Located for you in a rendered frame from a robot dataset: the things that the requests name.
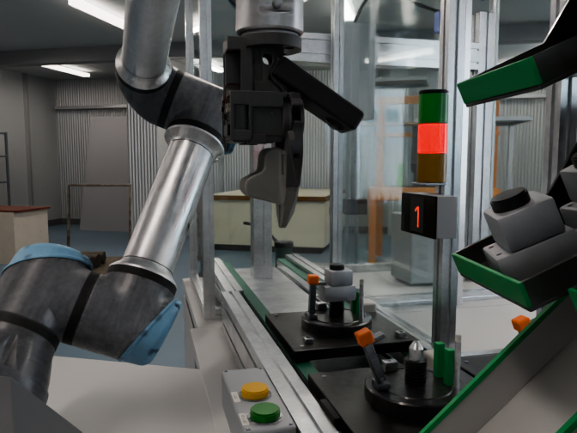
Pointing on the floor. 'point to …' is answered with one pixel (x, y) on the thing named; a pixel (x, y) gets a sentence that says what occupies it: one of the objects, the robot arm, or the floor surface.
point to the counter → (21, 228)
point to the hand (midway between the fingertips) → (288, 216)
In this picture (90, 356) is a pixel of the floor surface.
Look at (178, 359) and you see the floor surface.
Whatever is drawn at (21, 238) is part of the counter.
